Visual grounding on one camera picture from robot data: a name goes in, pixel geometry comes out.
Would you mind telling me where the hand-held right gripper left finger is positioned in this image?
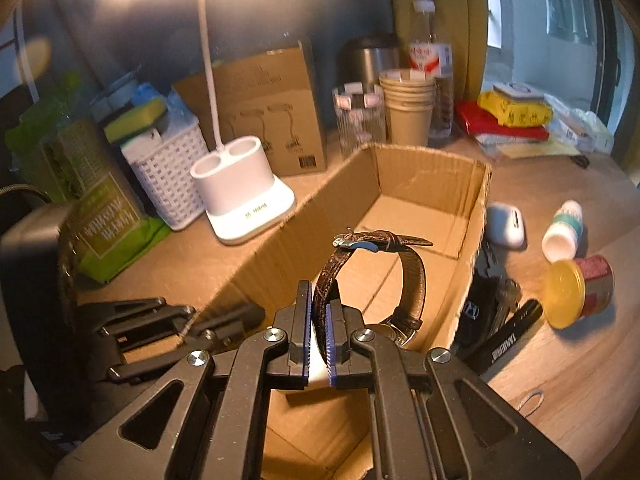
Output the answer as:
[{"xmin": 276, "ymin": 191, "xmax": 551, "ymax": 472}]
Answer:
[{"xmin": 52, "ymin": 280, "xmax": 321, "ymax": 480}]

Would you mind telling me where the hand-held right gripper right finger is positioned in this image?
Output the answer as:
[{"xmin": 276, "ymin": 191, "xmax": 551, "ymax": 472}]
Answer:
[{"xmin": 325, "ymin": 297, "xmax": 583, "ymax": 480}]

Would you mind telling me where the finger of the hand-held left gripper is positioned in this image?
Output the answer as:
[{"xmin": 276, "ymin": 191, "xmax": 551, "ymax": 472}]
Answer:
[
  {"xmin": 107, "ymin": 304, "xmax": 266, "ymax": 383},
  {"xmin": 77, "ymin": 297, "xmax": 196, "ymax": 356}
]

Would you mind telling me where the brown leather strap wristwatch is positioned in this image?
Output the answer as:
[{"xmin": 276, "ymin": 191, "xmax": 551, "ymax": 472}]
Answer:
[{"xmin": 312, "ymin": 230, "xmax": 435, "ymax": 347}]

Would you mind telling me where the black car key bunch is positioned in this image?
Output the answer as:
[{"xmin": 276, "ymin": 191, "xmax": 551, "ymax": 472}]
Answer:
[{"xmin": 452, "ymin": 240, "xmax": 523, "ymax": 361}]

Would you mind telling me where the cardboard box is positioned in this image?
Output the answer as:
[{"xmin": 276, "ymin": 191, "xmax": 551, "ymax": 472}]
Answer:
[{"xmin": 120, "ymin": 142, "xmax": 493, "ymax": 480}]

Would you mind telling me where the white charger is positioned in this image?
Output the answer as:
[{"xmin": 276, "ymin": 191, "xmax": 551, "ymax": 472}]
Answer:
[{"xmin": 485, "ymin": 202, "xmax": 527, "ymax": 251}]

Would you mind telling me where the yellow lid can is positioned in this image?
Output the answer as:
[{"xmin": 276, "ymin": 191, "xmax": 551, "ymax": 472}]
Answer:
[{"xmin": 545, "ymin": 255, "xmax": 615, "ymax": 330}]

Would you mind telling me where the white pill bottle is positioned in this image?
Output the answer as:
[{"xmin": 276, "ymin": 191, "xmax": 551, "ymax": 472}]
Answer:
[{"xmin": 542, "ymin": 200, "xmax": 586, "ymax": 264}]

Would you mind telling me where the green cloth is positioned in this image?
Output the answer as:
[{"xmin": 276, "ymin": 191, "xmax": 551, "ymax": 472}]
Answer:
[{"xmin": 5, "ymin": 85, "xmax": 171, "ymax": 283}]

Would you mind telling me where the white desk lamp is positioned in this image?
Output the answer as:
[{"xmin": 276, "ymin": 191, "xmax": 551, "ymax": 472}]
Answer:
[{"xmin": 82, "ymin": 0, "xmax": 297, "ymax": 246}]

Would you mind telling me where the white plastic woven basket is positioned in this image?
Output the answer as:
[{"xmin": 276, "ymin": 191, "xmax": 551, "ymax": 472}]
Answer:
[{"xmin": 121, "ymin": 110, "xmax": 211, "ymax": 231}]

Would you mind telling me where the white paper pack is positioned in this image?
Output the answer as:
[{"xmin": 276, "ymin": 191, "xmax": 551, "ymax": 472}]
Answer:
[{"xmin": 122, "ymin": 130, "xmax": 163, "ymax": 153}]

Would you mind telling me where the black marker pen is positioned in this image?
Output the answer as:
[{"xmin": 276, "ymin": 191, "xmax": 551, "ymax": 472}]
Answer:
[{"xmin": 467, "ymin": 300, "xmax": 544, "ymax": 376}]

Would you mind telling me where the yellow green sponge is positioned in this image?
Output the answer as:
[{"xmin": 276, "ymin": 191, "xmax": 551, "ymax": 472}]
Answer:
[{"xmin": 103, "ymin": 97, "xmax": 168, "ymax": 143}]

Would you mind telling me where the patterned glass cup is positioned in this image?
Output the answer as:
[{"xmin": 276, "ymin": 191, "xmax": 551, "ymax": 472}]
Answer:
[{"xmin": 332, "ymin": 82, "xmax": 388, "ymax": 158}]

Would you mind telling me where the blue plastic bag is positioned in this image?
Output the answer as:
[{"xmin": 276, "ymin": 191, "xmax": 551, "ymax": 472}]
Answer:
[{"xmin": 135, "ymin": 82, "xmax": 201, "ymax": 126}]

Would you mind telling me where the grey lidded container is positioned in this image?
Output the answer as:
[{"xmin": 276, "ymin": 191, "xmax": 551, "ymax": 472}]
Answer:
[{"xmin": 90, "ymin": 72, "xmax": 138, "ymax": 121}]

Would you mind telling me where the printed cardboard lamp package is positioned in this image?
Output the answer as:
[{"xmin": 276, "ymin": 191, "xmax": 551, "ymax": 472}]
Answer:
[{"xmin": 172, "ymin": 40, "xmax": 328, "ymax": 178}]

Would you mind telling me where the stack of paper cups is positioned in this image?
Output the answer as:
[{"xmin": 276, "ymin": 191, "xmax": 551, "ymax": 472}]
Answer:
[{"xmin": 378, "ymin": 69, "xmax": 437, "ymax": 147}]

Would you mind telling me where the red packet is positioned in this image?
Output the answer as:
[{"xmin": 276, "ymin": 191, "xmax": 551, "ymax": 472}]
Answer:
[{"xmin": 454, "ymin": 100, "xmax": 551, "ymax": 143}]

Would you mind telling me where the clear plastic water bottle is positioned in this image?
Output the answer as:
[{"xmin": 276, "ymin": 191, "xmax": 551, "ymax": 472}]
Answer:
[{"xmin": 409, "ymin": 0, "xmax": 455, "ymax": 140}]

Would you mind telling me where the steel thermos mug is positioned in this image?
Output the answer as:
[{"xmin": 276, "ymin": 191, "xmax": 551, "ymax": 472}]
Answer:
[{"xmin": 341, "ymin": 35, "xmax": 401, "ymax": 96}]

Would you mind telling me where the yellow paper envelope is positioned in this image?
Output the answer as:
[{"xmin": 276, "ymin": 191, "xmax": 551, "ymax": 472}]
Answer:
[{"xmin": 492, "ymin": 140, "xmax": 581, "ymax": 161}]

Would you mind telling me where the yellow packet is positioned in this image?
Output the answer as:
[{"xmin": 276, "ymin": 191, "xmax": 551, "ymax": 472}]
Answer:
[{"xmin": 477, "ymin": 87, "xmax": 553, "ymax": 127}]

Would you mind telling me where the small white device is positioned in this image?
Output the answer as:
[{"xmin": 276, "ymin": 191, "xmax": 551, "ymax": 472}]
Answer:
[{"xmin": 492, "ymin": 81, "xmax": 543, "ymax": 103}]

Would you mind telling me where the white tissue packet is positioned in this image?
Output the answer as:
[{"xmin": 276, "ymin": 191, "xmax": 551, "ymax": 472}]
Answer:
[{"xmin": 545, "ymin": 95, "xmax": 615, "ymax": 153}]

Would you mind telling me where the hanging grey garment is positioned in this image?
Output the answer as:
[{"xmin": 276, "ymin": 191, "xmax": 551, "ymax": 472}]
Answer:
[{"xmin": 542, "ymin": 0, "xmax": 593, "ymax": 43}]

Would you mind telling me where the grey braided cable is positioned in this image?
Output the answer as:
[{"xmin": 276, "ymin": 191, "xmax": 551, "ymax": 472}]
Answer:
[{"xmin": 0, "ymin": 184, "xmax": 51, "ymax": 206}]

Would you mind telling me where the grey cord loop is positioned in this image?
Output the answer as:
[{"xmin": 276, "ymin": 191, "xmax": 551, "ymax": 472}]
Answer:
[{"xmin": 517, "ymin": 389, "xmax": 546, "ymax": 413}]

